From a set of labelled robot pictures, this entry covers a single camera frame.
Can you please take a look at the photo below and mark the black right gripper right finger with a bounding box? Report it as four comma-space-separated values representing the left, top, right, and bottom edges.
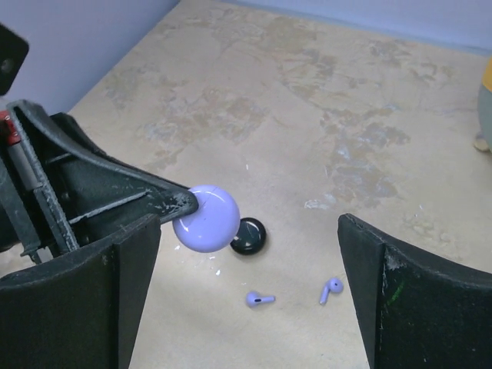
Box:
337, 214, 491, 368

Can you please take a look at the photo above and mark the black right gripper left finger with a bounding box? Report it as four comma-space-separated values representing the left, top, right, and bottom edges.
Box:
1, 215, 161, 368

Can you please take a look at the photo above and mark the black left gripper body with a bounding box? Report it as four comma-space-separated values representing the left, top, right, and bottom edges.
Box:
0, 22, 116, 264

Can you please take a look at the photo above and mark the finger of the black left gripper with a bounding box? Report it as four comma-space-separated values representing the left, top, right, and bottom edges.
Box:
9, 98, 199, 254

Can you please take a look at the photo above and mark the purple earbud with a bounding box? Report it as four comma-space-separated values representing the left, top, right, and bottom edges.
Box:
319, 278, 344, 305
245, 291, 276, 308

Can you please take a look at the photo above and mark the purple earbud charging case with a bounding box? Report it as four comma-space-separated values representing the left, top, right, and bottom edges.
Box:
172, 184, 241, 254

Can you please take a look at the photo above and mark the black earbud charging case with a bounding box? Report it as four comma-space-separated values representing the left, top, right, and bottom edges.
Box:
230, 217, 267, 256

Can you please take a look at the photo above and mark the round three-drawer storage box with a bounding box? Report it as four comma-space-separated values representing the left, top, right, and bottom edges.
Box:
474, 58, 492, 152

